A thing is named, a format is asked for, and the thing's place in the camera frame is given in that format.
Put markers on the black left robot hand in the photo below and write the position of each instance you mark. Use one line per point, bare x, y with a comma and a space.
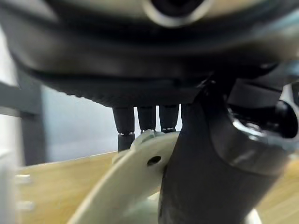
144, 58

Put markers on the wooden shoe rack shelf board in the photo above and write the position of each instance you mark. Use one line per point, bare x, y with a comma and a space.
58, 184

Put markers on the white side panel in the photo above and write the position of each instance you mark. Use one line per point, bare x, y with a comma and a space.
6, 186

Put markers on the dark grey rack frame post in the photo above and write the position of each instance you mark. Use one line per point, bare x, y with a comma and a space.
32, 133

